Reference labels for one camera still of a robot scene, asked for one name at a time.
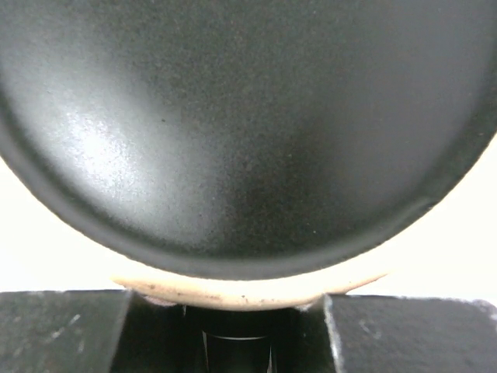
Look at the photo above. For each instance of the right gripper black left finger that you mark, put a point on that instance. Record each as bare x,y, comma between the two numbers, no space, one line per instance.
61,331

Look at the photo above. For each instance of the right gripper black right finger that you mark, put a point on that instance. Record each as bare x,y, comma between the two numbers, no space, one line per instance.
389,334

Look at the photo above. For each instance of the black mug with orange print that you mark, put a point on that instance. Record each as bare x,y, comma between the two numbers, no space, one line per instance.
245,140

